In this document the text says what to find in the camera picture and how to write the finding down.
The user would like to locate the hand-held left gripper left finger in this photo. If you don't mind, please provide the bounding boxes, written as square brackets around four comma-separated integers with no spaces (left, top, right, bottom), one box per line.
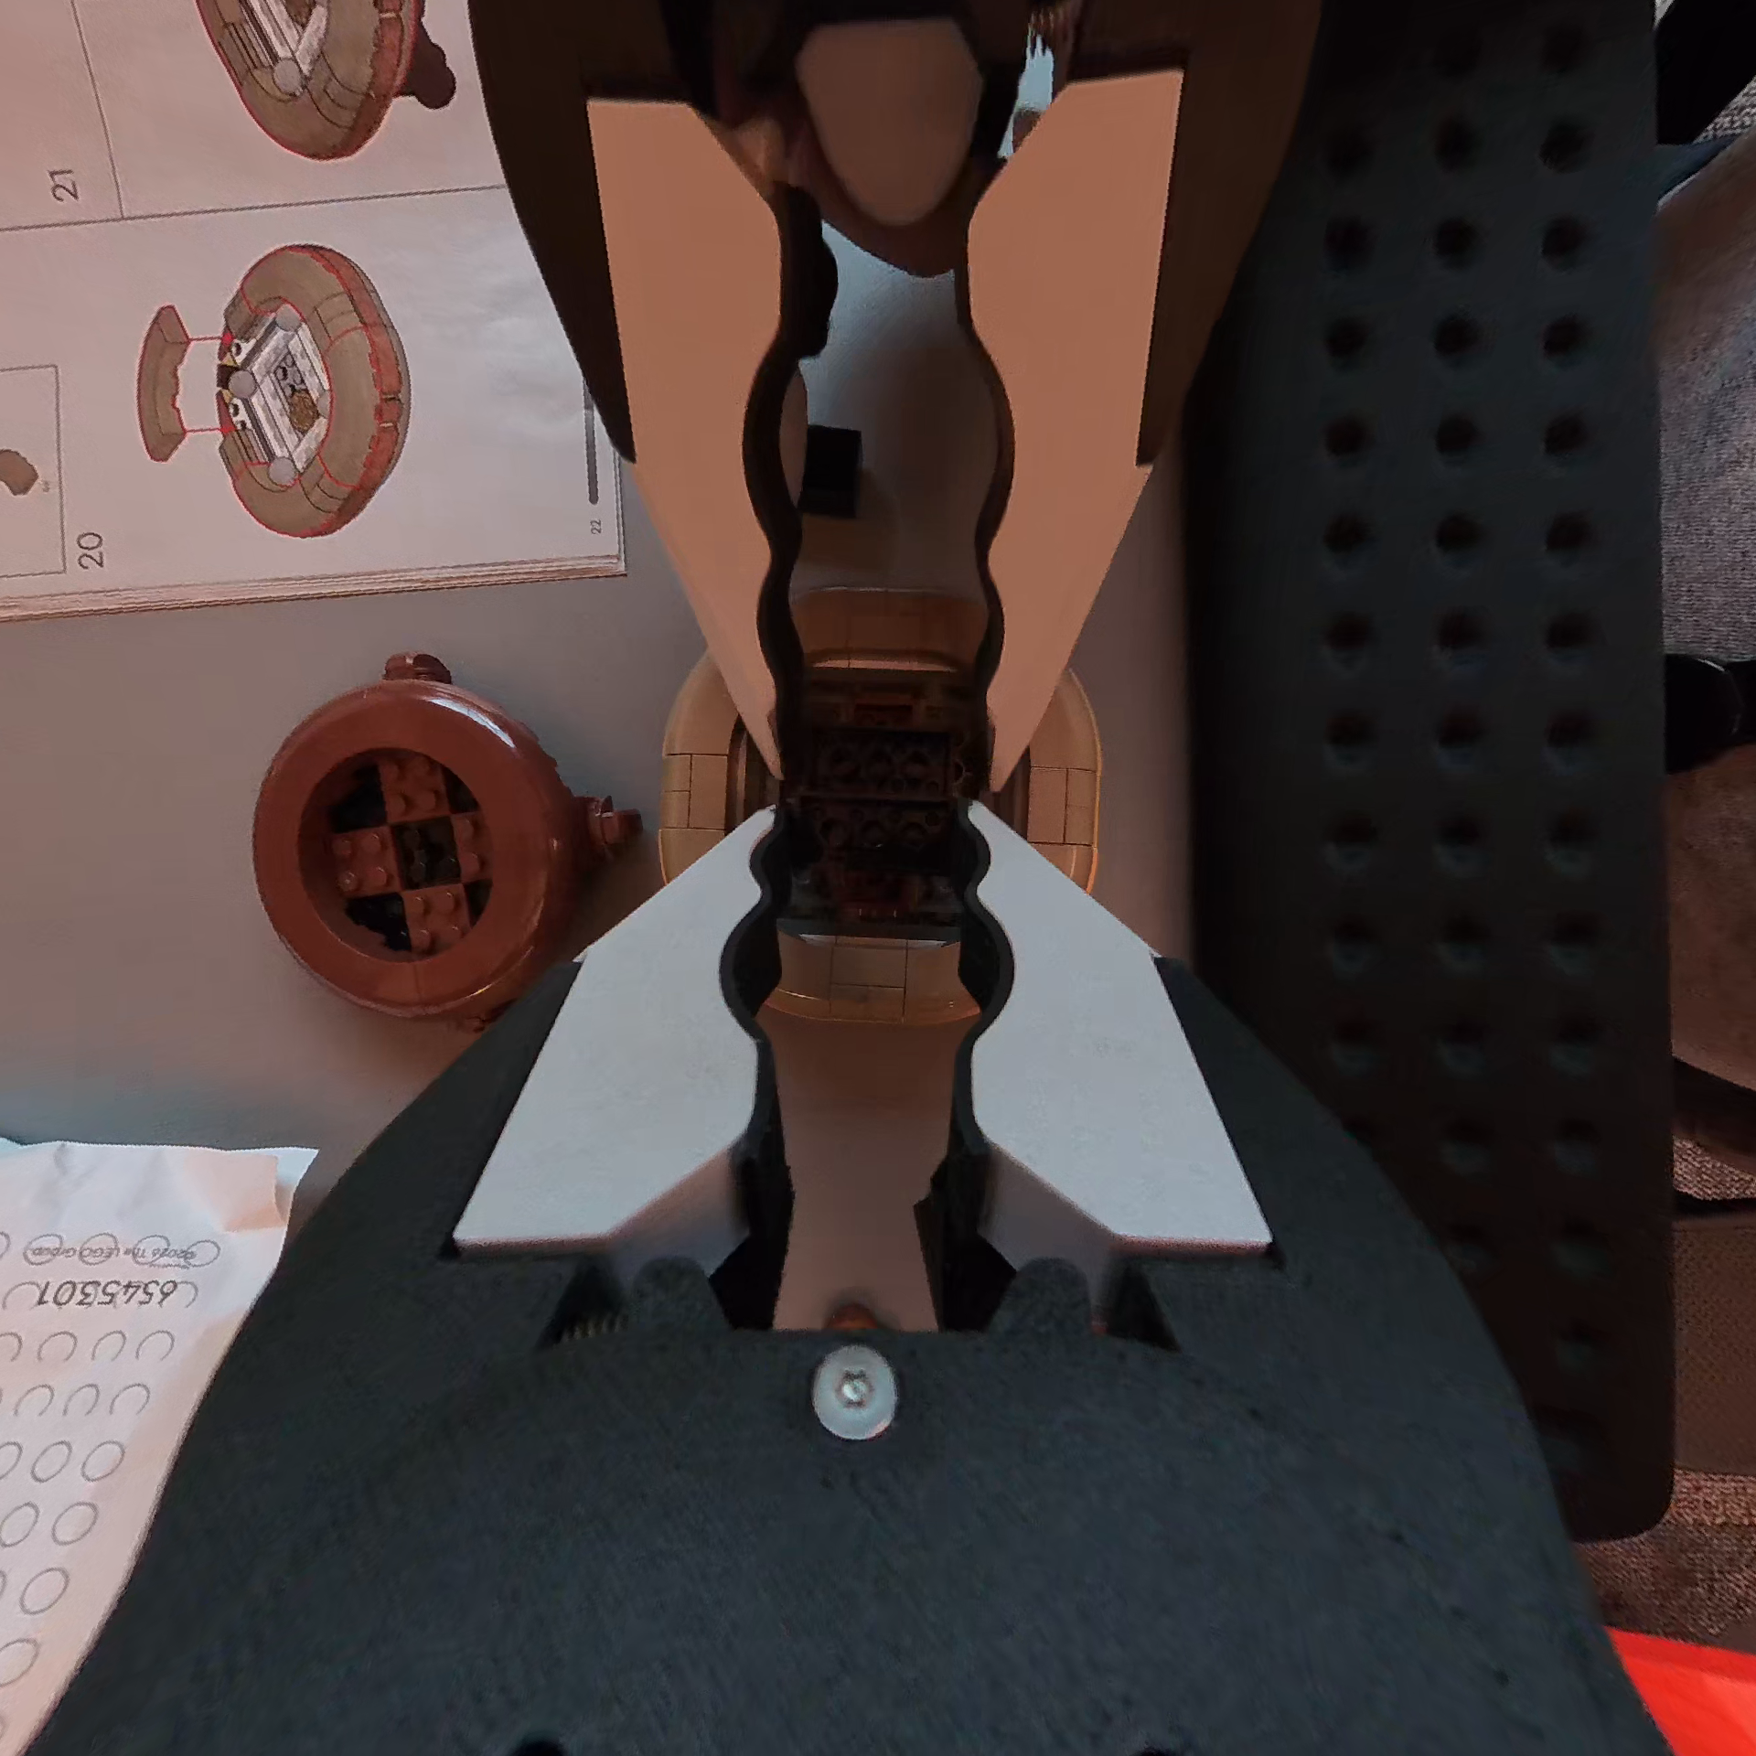
[454,809,799,1289]

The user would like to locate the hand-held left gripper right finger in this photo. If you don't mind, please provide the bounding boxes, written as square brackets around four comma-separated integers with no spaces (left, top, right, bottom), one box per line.
[947,804,1276,1283]

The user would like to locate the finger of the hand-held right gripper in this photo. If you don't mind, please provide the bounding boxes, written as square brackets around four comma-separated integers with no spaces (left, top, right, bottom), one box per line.
[586,99,841,813]
[957,69,1184,801]

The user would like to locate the tan brick ring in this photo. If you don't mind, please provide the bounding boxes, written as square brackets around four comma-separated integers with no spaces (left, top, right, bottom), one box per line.
[662,584,1103,1028]

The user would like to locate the brown brick ring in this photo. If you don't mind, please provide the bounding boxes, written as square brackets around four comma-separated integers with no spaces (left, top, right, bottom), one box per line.
[253,656,642,1031]

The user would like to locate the grey desk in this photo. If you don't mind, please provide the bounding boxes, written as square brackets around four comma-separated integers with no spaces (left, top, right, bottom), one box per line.
[0,83,1201,1340]

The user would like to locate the building instruction booklet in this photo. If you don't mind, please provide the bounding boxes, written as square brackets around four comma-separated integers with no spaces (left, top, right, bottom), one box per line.
[0,0,626,624]

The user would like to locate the white printed paper bag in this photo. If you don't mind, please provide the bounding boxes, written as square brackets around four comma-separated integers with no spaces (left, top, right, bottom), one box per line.
[0,1136,320,1756]

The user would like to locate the red-orange cloth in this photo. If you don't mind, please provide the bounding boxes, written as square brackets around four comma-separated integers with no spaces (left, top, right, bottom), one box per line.
[1606,1624,1756,1756]

